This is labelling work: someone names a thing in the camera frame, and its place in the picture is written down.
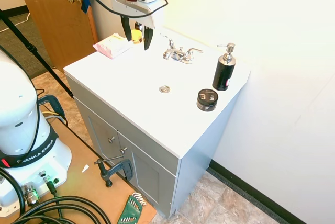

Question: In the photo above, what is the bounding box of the grey vanity cabinet with sink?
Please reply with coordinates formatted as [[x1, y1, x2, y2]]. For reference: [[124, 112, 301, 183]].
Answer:
[[63, 27, 252, 219]]

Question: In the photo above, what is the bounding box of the black wall baseboard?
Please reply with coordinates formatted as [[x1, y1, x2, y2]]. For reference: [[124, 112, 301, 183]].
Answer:
[[207, 159, 314, 224]]

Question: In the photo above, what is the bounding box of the white floor cable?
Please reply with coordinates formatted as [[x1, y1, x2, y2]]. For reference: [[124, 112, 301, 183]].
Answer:
[[0, 12, 31, 32]]

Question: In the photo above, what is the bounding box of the pink wipes packet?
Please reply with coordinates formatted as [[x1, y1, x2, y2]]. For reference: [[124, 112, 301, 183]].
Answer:
[[93, 33, 135, 59]]

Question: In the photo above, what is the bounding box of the chrome faucet lever handle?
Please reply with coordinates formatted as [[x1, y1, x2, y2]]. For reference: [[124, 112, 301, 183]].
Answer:
[[183, 48, 204, 61], [159, 33, 176, 51]]

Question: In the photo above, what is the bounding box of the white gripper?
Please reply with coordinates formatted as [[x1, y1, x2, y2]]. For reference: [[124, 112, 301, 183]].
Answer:
[[109, 0, 166, 51]]

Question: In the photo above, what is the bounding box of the chrome faucet body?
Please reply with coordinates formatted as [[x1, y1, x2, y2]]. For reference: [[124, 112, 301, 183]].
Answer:
[[162, 48, 195, 65]]

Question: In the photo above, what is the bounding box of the black C-clamp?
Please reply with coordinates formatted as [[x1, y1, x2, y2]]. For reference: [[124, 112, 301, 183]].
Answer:
[[94, 155, 135, 188]]

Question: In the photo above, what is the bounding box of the yellow lidded jar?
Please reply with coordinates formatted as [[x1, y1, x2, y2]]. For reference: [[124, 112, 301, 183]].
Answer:
[[130, 29, 143, 44]]

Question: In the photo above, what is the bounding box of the thick black cable bundle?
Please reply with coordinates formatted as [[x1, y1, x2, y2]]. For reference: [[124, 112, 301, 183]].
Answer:
[[0, 167, 112, 224]]

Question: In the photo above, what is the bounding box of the black soap dispenser bottle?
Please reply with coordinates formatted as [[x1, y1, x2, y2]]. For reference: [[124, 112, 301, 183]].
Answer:
[[211, 42, 238, 92]]

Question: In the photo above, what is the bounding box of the black tripod leg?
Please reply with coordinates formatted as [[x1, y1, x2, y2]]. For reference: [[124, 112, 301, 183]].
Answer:
[[0, 7, 74, 98]]

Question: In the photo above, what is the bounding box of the green hex key set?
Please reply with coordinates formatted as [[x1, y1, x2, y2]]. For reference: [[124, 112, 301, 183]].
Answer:
[[116, 192, 148, 224]]

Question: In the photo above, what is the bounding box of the black round jar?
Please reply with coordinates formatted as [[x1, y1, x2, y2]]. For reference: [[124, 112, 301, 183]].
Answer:
[[196, 88, 219, 113]]

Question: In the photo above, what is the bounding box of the wooden base board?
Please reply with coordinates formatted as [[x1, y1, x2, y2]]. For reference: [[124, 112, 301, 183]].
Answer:
[[36, 114, 158, 224]]

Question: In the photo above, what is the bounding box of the brown wooden door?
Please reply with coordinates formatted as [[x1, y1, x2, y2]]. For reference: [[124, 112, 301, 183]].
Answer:
[[12, 0, 99, 73]]

